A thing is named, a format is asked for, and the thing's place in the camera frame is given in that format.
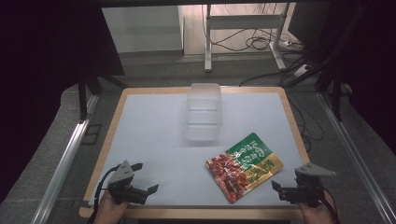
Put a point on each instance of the white cabinet panel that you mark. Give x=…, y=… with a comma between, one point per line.
x=143, y=28

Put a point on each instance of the black curtain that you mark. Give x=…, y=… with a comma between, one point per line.
x=37, y=77

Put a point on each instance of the black metal stand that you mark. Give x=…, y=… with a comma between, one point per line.
x=82, y=96
x=336, y=93

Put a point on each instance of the black floor grate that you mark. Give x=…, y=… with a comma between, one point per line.
x=91, y=133

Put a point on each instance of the translucent plastic container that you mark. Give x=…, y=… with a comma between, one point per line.
x=204, y=113

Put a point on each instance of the aluminium rail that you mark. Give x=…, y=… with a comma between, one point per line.
x=355, y=149
x=62, y=168

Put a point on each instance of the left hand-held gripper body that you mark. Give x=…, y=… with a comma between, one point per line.
x=123, y=182

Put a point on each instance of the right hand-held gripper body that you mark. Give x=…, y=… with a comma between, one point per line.
x=306, y=183

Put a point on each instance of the red and green snack packet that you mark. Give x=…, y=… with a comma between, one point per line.
x=244, y=166

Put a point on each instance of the person's left hand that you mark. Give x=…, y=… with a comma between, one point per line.
x=109, y=210

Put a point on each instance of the white metal desk frame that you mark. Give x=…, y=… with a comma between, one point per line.
x=208, y=37

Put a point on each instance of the person's right hand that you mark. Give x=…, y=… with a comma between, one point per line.
x=316, y=214

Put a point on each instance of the white power strip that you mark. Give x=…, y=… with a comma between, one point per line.
x=302, y=70

